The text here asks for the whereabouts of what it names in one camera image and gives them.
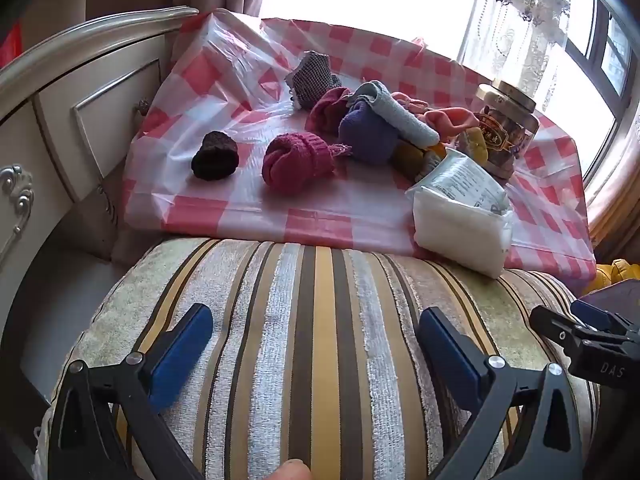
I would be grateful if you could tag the grey towel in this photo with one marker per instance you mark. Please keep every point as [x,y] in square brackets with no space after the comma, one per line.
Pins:
[395,110]

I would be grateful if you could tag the dark window frame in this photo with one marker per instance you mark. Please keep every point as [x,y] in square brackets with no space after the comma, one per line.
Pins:
[595,35]

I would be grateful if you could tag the dark brown knitted roll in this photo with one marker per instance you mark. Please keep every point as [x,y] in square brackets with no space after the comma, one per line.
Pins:
[215,155]

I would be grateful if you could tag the purple knitted hat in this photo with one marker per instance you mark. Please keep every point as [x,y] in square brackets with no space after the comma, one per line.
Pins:
[367,132]

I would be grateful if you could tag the red checked plastic tablecloth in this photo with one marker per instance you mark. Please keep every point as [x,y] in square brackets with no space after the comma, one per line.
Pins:
[350,210]

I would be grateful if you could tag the magenta knitted hat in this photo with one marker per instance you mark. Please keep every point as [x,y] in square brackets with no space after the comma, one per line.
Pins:
[327,110]

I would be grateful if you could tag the yellow inflatable cushion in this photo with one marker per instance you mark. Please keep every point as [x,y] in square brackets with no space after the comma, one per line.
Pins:
[615,272]

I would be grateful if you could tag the magenta knitted roll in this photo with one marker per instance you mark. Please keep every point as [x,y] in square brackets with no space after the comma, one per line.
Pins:
[295,160]

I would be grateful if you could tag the clear jar with gold lid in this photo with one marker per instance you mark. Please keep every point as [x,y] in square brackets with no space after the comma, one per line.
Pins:
[505,130]

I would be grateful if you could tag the cream dresser with drawers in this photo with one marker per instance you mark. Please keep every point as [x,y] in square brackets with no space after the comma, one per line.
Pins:
[75,110]

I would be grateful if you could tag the pale yellow sponge block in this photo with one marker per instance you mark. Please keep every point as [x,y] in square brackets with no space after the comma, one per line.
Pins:
[477,147]

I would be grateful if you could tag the white lace curtain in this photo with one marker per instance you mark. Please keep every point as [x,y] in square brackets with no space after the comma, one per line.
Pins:
[515,20]

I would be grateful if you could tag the person's left hand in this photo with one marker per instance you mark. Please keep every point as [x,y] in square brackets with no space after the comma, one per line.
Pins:
[292,471]

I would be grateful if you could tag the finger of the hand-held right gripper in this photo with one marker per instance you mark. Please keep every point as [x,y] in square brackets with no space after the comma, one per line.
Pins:
[595,312]
[552,327]

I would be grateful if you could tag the white plastic packet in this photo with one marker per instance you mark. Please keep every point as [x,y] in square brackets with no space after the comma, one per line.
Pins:
[460,230]

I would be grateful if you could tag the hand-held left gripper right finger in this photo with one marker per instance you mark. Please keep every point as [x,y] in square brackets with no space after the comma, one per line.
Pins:
[450,355]

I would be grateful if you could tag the red sheet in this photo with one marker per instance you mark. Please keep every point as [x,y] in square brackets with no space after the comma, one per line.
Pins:
[10,42]

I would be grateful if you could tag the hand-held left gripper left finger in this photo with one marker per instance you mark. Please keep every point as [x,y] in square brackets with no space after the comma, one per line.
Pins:
[180,355]

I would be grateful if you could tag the pink patterned drape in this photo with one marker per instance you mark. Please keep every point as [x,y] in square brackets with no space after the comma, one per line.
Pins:
[620,200]

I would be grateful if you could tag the salmon towel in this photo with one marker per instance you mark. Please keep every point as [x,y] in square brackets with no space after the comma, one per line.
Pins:
[450,120]

